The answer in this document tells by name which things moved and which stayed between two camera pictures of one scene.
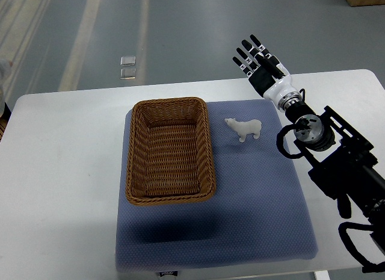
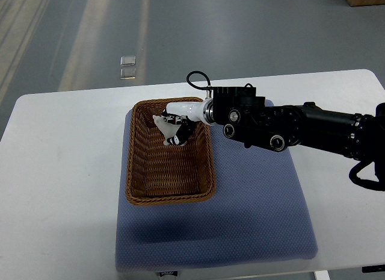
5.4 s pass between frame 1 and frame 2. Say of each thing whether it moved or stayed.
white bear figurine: moved
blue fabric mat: stayed
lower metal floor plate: stayed
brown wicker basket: stayed
